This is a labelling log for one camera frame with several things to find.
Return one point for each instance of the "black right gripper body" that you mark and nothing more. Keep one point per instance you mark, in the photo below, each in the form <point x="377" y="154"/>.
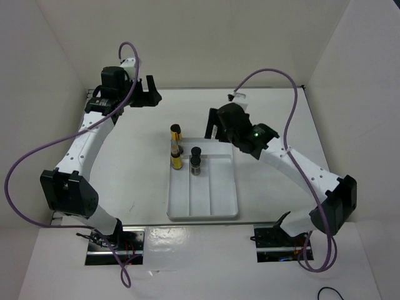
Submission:
<point x="225" y="135"/>

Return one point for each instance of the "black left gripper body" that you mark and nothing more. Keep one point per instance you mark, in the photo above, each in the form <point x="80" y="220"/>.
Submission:
<point x="136" y="99"/>

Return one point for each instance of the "gold capped glass spray bottle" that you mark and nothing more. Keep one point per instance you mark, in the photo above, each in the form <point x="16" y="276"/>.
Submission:
<point x="176" y="136"/>

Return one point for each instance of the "small spice shaker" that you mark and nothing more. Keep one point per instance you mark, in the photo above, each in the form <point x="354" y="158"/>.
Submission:
<point x="195" y="162"/>
<point x="196" y="152"/>

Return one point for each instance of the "yellow label dark sauce bottle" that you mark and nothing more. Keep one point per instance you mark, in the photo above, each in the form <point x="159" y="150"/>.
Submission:
<point x="176" y="160"/>

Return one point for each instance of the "brown spice jar black cap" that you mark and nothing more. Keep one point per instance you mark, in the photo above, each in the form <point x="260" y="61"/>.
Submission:
<point x="214" y="132"/>

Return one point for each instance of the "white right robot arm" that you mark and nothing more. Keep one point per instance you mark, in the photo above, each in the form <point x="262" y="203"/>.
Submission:
<point x="337" y="196"/>

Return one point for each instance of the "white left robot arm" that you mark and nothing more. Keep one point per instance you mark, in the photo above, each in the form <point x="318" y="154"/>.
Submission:
<point x="66" y="188"/>

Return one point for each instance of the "white plastic organizer tray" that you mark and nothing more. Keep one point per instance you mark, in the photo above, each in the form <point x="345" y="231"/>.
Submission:
<point x="210" y="195"/>

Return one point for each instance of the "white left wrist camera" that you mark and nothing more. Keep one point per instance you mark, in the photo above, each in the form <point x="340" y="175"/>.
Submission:
<point x="130" y="66"/>

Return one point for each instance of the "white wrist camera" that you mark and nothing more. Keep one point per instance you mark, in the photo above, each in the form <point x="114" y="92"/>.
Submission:
<point x="130" y="66"/>
<point x="239" y="99"/>

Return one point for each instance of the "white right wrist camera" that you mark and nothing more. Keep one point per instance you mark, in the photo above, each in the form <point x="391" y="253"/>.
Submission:
<point x="239" y="99"/>

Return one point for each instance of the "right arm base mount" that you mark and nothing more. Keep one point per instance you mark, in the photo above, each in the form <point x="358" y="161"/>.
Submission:
<point x="273" y="245"/>

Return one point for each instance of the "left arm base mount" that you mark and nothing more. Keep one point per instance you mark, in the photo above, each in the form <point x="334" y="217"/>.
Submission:
<point x="129" y="250"/>

